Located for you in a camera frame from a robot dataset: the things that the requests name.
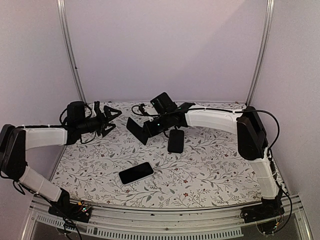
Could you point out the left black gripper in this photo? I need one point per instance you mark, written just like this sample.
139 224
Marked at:
104 121

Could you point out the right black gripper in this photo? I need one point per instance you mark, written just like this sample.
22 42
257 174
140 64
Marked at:
151 131

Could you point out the light blue cased phone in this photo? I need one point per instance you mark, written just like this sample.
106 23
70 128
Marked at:
139 132

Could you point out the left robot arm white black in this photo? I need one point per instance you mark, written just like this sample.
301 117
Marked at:
16 140

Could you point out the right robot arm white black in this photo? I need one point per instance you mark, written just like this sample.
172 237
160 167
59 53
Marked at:
252 143

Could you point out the black cased phone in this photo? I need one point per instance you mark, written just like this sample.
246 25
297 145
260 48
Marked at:
176 141

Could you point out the white cased phone on table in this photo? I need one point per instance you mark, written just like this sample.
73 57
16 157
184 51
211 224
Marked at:
136 173

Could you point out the floral patterned table mat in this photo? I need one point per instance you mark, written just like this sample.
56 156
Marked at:
208 173

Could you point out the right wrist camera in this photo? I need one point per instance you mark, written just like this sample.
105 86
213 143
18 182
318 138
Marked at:
163 103

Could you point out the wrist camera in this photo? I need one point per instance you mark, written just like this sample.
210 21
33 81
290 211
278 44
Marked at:
163 103
75 112

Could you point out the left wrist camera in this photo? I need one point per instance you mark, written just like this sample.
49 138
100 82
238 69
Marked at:
75 112

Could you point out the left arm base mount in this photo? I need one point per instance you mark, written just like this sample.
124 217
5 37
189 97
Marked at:
80 212

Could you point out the front aluminium rail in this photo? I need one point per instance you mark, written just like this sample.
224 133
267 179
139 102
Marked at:
113 222

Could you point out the left aluminium frame post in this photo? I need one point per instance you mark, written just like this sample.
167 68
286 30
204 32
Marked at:
62 13

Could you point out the aluminium frame post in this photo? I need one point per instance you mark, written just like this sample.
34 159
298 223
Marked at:
62 13
262 50

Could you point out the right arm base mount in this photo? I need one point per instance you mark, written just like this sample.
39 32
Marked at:
268 209

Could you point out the right aluminium frame post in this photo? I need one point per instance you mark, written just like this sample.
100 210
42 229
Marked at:
262 50

